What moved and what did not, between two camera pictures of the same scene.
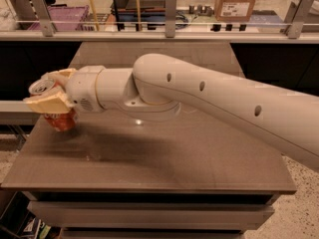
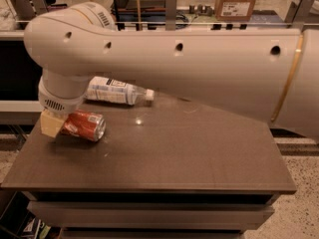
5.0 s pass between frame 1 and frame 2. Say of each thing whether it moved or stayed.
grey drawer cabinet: stayed
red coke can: moved
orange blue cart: stayed
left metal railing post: stayed
